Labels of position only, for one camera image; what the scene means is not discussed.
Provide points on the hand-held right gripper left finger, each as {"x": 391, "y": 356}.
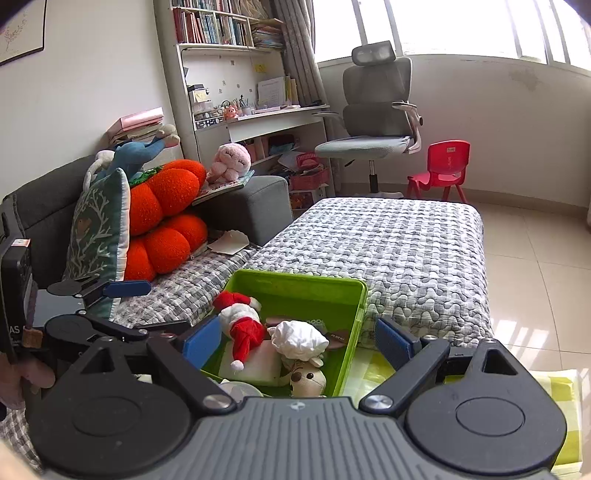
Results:
{"x": 203, "y": 341}

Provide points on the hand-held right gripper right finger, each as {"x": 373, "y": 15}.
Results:
{"x": 392, "y": 339}

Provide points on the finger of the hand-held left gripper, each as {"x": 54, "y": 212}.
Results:
{"x": 115, "y": 330}
{"x": 129, "y": 288}

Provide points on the red white santa plush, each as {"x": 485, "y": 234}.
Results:
{"x": 244, "y": 327}

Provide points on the brown felt disc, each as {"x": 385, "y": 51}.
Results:
{"x": 334, "y": 339}

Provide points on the green plastic bin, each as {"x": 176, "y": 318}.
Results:
{"x": 314, "y": 295}

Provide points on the white cloth hat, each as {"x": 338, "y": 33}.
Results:
{"x": 298, "y": 339}

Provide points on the person's left forearm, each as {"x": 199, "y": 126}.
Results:
{"x": 11, "y": 464}

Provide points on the person's left hand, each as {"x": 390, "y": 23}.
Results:
{"x": 39, "y": 374}

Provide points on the orange pumpkin cushion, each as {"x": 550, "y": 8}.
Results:
{"x": 171, "y": 244}
{"x": 171, "y": 194}

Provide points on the teal pillow white coral print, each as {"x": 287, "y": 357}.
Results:
{"x": 97, "y": 221}

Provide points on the grey quilted ottoman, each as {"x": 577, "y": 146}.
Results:
{"x": 392, "y": 258}

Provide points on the white paper scrap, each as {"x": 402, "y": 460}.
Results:
{"x": 228, "y": 242}

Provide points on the blue plush toy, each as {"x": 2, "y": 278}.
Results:
{"x": 136, "y": 154}

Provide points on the picture book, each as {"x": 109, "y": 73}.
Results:
{"x": 221, "y": 187}

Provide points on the grey sofa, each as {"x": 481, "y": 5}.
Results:
{"x": 263, "y": 203}

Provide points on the pink plush toy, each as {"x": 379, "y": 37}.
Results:
{"x": 231, "y": 159}

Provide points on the stack of pink books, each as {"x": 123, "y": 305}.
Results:
{"x": 138, "y": 122}

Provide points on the yellow-green checked tablecloth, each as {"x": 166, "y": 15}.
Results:
{"x": 558, "y": 392}

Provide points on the red plastic basket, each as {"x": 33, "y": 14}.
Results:
{"x": 309, "y": 181}

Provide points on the red plastic chair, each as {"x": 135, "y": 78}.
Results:
{"x": 445, "y": 161}

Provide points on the pink plastic basket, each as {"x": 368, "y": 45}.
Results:
{"x": 307, "y": 160}

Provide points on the small pink toy figure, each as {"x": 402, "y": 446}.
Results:
{"x": 231, "y": 113}

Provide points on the white desk with bookshelf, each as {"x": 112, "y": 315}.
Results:
{"x": 277, "y": 122}

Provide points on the grey office chair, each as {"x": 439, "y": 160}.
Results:
{"x": 374, "y": 110}

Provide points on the row of books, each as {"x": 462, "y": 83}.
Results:
{"x": 207, "y": 25}

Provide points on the stack of magazines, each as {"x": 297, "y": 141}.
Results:
{"x": 268, "y": 34}

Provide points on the grey patterned curtain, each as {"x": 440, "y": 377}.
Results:
{"x": 298, "y": 50}

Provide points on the window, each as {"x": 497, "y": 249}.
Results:
{"x": 461, "y": 23}

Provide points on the framed wall picture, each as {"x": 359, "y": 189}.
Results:
{"x": 18, "y": 32}

